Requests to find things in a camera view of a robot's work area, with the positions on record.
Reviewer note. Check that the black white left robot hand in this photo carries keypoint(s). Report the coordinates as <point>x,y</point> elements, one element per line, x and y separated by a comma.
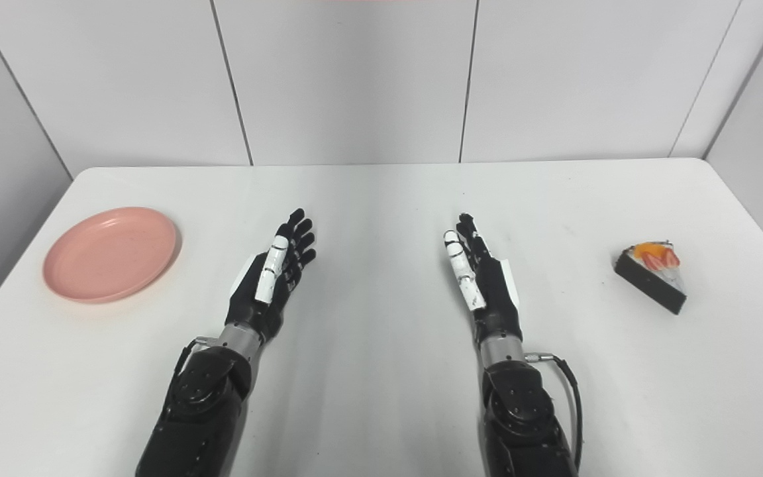
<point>252,298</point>

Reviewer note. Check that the chocolate cake slice with fruit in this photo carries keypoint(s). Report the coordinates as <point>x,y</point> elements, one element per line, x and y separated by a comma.
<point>653,281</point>

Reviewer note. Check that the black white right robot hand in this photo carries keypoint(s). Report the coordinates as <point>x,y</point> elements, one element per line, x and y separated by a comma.
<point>497,298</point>

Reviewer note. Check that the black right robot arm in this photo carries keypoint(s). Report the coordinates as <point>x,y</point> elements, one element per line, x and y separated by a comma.
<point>520,424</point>

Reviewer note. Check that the pink round plate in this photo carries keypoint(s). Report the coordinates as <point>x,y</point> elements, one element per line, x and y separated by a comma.
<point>111,254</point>

